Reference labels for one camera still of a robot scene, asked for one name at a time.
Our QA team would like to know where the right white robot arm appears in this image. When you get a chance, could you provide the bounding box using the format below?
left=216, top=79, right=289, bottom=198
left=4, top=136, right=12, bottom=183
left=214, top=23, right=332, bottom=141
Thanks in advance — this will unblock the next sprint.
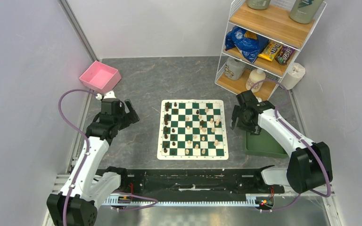
left=231, top=90, right=333, bottom=197

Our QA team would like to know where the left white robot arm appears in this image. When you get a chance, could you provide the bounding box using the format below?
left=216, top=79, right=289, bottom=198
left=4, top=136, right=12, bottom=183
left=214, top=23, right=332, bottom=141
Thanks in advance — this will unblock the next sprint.
left=47, top=98, right=140, bottom=226

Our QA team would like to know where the dark chess rook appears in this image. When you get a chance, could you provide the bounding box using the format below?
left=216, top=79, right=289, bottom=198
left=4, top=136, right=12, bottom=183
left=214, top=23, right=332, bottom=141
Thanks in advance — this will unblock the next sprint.
left=165, top=102, right=171, bottom=109

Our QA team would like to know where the green white chess mat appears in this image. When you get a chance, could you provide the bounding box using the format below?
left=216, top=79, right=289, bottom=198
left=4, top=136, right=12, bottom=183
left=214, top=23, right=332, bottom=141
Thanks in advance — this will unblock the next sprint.
left=156, top=99, right=229, bottom=161

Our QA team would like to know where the green plastic tray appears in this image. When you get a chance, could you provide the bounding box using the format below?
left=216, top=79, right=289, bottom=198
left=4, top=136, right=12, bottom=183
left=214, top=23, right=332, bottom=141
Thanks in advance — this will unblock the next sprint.
left=243, top=129, right=288, bottom=158

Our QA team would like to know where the cream soap bottle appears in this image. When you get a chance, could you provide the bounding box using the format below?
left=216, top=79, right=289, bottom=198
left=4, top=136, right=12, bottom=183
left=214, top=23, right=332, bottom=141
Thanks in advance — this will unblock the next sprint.
left=246, top=68, right=266, bottom=93

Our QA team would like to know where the grey jar with lettering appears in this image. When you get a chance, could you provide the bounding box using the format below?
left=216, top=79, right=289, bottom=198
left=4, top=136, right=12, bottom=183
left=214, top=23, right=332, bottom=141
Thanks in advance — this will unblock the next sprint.
left=224, top=57, right=245, bottom=81

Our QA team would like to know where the pink plastic bin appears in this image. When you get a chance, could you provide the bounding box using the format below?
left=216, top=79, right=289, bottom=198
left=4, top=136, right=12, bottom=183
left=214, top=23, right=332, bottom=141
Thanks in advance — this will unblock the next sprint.
left=79, top=61, right=122, bottom=94

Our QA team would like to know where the white paper towel roll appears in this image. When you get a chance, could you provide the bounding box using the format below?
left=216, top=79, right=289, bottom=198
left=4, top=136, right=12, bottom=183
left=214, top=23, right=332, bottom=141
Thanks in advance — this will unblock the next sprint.
left=281, top=63, right=306, bottom=90

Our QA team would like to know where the blue snack bag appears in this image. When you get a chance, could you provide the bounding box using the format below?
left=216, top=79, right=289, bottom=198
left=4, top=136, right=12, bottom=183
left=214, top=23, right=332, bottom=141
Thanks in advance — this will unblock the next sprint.
left=224, top=26, right=269, bottom=63

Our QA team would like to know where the yellow candy bag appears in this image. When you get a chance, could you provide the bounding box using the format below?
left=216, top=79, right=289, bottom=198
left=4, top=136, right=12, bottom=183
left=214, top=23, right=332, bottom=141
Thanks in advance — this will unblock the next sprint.
left=258, top=40, right=283, bottom=62

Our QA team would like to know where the brown candy bag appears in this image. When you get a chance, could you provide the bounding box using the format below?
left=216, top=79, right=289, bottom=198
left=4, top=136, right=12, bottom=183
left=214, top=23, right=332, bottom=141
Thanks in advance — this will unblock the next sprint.
left=275, top=46, right=296, bottom=65

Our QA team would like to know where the green bottle top left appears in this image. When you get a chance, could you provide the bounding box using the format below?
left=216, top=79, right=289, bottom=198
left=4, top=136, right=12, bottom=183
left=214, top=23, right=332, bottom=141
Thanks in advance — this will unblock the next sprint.
left=247, top=0, right=271, bottom=10

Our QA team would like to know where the green bottle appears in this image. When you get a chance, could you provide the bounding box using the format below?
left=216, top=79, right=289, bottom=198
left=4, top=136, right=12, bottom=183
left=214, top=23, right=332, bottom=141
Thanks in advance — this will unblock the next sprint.
left=247, top=0, right=271, bottom=10
left=289, top=0, right=324, bottom=24

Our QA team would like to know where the green bottle top right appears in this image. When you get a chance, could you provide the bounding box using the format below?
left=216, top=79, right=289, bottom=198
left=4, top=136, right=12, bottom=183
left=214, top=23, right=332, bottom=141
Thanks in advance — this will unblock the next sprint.
left=289, top=0, right=324, bottom=24

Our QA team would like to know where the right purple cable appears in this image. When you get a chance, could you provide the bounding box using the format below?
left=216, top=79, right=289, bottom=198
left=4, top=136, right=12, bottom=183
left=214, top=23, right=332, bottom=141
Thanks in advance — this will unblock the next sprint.
left=249, top=79, right=332, bottom=213

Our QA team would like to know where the purple cable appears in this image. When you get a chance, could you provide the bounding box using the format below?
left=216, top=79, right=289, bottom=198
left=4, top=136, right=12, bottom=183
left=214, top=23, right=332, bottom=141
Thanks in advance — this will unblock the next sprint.
left=58, top=89, right=158, bottom=226
left=249, top=79, right=332, bottom=213

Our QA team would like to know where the white wire wooden shelf rack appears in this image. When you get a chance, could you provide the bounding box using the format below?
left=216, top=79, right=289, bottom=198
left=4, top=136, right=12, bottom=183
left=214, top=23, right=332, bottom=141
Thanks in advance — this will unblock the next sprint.
left=215, top=0, right=327, bottom=100

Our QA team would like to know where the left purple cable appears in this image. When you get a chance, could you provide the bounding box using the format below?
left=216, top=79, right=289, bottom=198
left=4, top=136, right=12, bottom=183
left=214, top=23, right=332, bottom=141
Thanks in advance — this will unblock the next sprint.
left=58, top=89, right=158, bottom=226

